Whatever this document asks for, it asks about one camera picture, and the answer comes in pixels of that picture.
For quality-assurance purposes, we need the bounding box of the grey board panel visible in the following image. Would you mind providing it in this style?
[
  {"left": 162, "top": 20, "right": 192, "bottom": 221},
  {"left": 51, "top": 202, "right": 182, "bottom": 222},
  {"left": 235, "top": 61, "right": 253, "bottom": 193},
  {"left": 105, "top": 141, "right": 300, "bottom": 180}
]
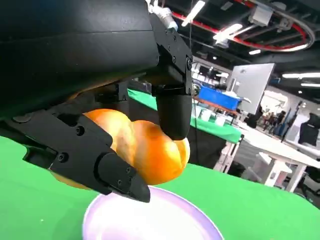
[{"left": 226, "top": 63, "right": 276, "bottom": 116}]

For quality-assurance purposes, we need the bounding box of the black chair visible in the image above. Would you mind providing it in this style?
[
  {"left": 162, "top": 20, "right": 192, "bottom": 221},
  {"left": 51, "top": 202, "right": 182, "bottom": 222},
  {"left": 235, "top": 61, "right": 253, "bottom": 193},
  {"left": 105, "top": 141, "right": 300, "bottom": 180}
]
[{"left": 298, "top": 112, "right": 320, "bottom": 146}]

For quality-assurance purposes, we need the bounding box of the red ceiling ring rail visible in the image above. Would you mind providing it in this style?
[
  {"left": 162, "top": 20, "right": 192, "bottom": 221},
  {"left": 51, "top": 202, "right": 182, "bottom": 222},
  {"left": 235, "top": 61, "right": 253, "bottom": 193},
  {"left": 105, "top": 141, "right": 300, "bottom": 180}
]
[{"left": 172, "top": 9, "right": 316, "bottom": 52}]

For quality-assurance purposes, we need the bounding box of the white background table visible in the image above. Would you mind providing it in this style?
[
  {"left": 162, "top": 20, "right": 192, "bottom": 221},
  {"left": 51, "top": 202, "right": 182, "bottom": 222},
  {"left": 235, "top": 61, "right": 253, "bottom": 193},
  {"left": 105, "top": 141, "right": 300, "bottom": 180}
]
[{"left": 213, "top": 124, "right": 320, "bottom": 193}]

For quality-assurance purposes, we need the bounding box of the lilac plate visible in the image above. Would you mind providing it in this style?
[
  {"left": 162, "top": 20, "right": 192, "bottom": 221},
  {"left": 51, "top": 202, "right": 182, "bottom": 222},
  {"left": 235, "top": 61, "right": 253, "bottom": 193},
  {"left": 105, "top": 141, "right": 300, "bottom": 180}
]
[{"left": 81, "top": 186, "right": 225, "bottom": 240}]

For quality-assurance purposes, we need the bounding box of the silver cable fitting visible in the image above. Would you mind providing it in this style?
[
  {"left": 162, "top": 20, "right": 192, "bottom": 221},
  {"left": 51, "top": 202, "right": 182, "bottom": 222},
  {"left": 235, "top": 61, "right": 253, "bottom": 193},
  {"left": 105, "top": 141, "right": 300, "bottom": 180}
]
[{"left": 149, "top": 0, "right": 179, "bottom": 31}]

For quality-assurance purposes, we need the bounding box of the white ceiling light tube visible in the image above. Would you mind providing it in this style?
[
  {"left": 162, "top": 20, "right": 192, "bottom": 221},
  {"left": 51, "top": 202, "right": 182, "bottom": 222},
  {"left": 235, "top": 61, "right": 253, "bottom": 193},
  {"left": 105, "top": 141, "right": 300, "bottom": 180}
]
[
  {"left": 212, "top": 23, "right": 243, "bottom": 45},
  {"left": 181, "top": 0, "right": 206, "bottom": 27}
]

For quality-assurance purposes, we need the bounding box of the blue plastic bin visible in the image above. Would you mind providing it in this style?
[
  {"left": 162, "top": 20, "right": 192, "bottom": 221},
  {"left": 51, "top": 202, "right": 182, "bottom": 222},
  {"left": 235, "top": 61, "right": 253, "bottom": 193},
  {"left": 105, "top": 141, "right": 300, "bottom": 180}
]
[{"left": 197, "top": 86, "right": 242, "bottom": 111}]

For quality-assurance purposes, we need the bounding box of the thin black hanging cable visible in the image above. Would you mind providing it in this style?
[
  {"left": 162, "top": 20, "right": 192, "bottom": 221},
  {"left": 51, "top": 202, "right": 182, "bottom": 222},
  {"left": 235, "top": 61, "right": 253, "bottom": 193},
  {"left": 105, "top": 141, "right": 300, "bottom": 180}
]
[{"left": 188, "top": 0, "right": 201, "bottom": 166}]

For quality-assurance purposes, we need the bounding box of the green table cloth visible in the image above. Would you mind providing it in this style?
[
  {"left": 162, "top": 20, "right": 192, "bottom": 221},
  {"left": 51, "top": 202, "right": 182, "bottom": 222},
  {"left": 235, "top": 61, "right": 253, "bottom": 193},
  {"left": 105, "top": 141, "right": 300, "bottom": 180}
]
[{"left": 0, "top": 136, "right": 320, "bottom": 240}]

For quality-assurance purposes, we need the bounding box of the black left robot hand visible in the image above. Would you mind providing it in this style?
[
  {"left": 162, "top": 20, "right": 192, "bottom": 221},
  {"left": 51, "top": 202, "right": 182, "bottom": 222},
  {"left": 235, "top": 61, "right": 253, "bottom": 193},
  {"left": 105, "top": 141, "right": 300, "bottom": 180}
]
[{"left": 0, "top": 0, "right": 195, "bottom": 203}]

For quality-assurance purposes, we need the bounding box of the orange and white bread roll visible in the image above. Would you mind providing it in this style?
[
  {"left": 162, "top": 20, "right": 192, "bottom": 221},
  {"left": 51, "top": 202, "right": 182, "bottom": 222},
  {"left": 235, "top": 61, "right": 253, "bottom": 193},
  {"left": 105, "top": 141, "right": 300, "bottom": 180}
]
[{"left": 49, "top": 108, "right": 191, "bottom": 191}]

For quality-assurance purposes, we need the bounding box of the person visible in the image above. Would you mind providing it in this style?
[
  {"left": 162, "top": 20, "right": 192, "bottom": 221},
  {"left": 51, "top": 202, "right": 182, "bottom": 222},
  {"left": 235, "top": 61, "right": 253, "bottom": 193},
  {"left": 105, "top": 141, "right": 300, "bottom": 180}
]
[{"left": 276, "top": 111, "right": 288, "bottom": 131}]

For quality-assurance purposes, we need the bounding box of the grey ceiling box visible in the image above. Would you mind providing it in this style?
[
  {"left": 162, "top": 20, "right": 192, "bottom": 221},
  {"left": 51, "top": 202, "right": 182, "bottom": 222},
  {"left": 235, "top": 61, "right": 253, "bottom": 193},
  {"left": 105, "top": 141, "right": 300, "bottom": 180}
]
[{"left": 248, "top": 4, "right": 273, "bottom": 26}]

